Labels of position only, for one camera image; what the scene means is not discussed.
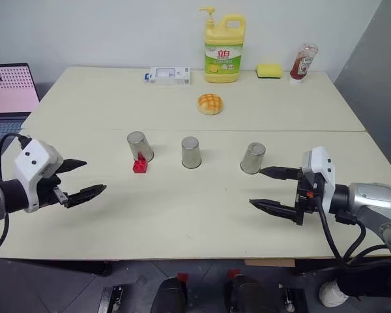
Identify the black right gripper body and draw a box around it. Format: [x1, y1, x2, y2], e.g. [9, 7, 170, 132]
[292, 168, 327, 227]

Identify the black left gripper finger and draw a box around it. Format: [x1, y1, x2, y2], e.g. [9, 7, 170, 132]
[65, 184, 108, 209]
[56, 158, 88, 175]

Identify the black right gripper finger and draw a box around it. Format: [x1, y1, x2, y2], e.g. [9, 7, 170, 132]
[248, 198, 298, 224]
[259, 166, 303, 182]

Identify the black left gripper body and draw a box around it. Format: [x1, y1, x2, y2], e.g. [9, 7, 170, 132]
[35, 173, 70, 208]

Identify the upturned steel cup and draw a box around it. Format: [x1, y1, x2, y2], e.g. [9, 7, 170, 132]
[240, 142, 267, 175]
[181, 136, 203, 170]
[126, 130, 155, 162]

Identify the brown cardboard strip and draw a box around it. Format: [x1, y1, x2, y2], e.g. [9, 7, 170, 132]
[244, 259, 296, 268]

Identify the red toy block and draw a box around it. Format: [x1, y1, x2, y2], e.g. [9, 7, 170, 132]
[132, 156, 150, 174]

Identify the dark rounded shape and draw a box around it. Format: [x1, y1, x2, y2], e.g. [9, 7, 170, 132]
[149, 275, 188, 313]
[225, 274, 275, 313]

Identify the golden pineapple bun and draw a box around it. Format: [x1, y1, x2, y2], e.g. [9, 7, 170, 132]
[197, 93, 225, 115]

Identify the grey open laptop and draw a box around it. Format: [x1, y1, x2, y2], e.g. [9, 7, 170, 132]
[0, 63, 41, 162]

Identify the yellow green sponge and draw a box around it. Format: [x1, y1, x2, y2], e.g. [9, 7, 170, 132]
[255, 63, 284, 80]

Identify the white shoe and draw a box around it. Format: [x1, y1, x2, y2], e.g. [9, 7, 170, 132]
[319, 280, 350, 308]

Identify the upside-down ketchup bottle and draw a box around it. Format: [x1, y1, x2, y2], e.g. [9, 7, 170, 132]
[289, 42, 320, 85]

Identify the white flat carton box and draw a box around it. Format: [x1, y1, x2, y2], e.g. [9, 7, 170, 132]
[143, 67, 192, 87]

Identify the yellow dish soap pump bottle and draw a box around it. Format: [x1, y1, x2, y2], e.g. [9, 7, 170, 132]
[197, 6, 248, 84]

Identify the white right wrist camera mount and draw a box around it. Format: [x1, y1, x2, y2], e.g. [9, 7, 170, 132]
[300, 146, 337, 216]

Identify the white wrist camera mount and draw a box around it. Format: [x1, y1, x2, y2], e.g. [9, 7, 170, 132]
[13, 139, 65, 214]
[300, 146, 337, 216]

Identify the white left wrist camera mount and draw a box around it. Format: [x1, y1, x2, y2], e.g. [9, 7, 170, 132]
[13, 139, 65, 214]

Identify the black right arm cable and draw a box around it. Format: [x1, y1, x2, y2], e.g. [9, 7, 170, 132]
[314, 192, 391, 270]

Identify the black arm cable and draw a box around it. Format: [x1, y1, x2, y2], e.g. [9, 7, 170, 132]
[314, 192, 391, 270]
[0, 132, 32, 260]

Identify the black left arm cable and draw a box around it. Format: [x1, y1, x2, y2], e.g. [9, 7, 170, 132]
[0, 132, 32, 260]

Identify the metal floor bracket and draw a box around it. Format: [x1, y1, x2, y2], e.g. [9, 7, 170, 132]
[278, 282, 310, 313]
[98, 284, 130, 313]

